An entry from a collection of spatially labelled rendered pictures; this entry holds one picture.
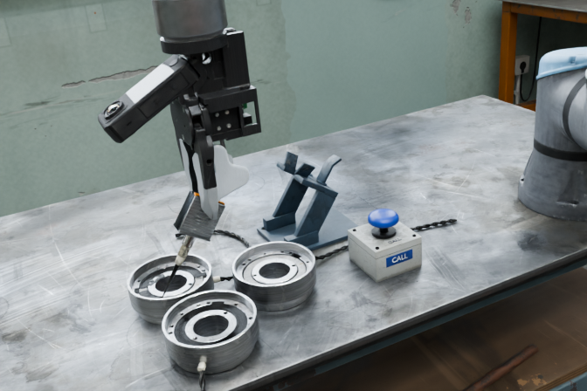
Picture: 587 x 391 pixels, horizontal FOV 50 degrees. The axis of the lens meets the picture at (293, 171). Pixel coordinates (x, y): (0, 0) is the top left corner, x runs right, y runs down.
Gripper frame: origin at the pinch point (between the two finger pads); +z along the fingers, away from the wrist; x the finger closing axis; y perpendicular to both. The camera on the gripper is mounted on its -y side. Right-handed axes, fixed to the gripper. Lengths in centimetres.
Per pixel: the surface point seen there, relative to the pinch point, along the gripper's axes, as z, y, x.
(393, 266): 11.8, 21.1, -8.1
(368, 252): 9.8, 18.6, -6.2
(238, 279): 9.2, 2.1, -3.2
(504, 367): 37, 41, -9
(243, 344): 10.4, -1.7, -13.2
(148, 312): 11.0, -8.8, -0.8
